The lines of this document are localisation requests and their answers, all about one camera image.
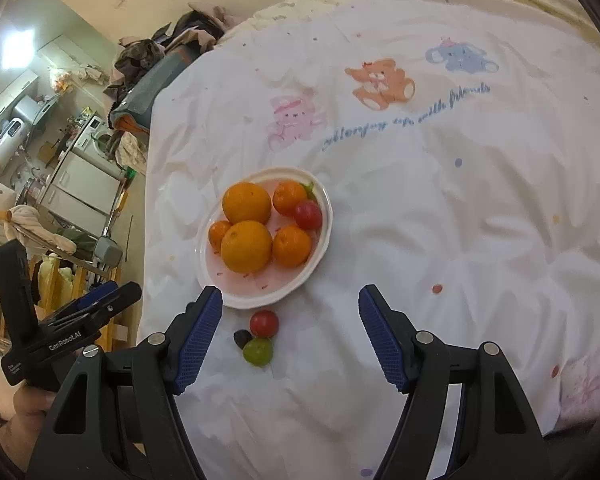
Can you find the white wall cabinets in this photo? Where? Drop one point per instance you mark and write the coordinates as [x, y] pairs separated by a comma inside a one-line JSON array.
[[7, 90]]

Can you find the green cherry tomato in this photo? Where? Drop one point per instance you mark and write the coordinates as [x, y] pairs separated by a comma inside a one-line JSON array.
[[257, 351]]

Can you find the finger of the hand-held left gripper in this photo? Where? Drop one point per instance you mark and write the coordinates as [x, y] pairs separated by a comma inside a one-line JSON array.
[[115, 305], [97, 294]]

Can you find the ceiling light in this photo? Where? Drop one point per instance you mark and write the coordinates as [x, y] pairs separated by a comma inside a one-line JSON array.
[[20, 44]]

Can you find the white washing machine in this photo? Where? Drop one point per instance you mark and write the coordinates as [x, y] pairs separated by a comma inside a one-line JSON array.
[[97, 141]]

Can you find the white animal-print blanket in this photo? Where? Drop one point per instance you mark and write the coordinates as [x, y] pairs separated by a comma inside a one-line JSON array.
[[430, 210]]

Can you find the large orange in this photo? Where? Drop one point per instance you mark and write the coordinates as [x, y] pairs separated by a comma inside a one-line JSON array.
[[246, 203], [246, 246]]

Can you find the grey mop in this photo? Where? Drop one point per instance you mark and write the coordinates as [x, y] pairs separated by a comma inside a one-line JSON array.
[[107, 247]]

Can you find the small mandarin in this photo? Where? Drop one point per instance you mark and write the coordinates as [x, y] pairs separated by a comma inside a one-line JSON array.
[[217, 234]]

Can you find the red cherry tomato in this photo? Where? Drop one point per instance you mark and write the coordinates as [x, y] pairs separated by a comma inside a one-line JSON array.
[[264, 323], [308, 215]]

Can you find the white base cabinets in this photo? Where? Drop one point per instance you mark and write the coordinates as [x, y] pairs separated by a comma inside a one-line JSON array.
[[85, 187]]

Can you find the hanging plastic bag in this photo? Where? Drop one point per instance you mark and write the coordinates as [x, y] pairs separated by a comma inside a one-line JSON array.
[[62, 79]]

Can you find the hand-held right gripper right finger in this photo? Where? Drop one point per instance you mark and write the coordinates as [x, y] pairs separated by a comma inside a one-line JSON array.
[[382, 340]]

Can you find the hanging cloth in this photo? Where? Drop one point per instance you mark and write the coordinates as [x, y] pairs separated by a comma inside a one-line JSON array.
[[92, 73]]

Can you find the floral cloth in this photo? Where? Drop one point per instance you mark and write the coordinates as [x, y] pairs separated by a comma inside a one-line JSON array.
[[130, 151]]

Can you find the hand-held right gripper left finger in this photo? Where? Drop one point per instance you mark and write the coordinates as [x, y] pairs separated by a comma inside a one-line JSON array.
[[200, 340]]

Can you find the beige towel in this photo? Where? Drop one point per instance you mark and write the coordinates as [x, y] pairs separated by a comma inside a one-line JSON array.
[[30, 222]]

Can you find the white water heater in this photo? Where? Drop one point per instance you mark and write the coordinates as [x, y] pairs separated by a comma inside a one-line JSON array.
[[5, 144]]

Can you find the pink bow-print cloth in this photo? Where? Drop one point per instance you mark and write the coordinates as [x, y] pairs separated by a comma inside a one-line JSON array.
[[585, 380]]

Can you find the pink strawberry-shaped plate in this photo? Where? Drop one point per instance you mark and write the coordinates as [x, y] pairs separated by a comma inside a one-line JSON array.
[[260, 286]]

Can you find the person's left hand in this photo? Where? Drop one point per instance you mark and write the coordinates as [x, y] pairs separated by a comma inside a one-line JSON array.
[[30, 410]]

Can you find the silver range hood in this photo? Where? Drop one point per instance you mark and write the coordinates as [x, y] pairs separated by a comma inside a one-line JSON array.
[[29, 110]]

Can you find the dark grape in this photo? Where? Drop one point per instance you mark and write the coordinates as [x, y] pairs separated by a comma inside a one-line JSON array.
[[240, 338]]

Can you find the green dustpan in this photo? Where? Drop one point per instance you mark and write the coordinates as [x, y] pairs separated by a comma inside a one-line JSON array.
[[129, 174]]

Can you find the pile of clothes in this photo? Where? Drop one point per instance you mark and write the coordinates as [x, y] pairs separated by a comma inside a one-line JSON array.
[[190, 25]]

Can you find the tall white cabinet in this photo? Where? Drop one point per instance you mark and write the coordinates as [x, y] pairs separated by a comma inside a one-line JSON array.
[[65, 54]]

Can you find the person's grey clothing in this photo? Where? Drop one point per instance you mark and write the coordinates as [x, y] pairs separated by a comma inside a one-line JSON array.
[[565, 435]]

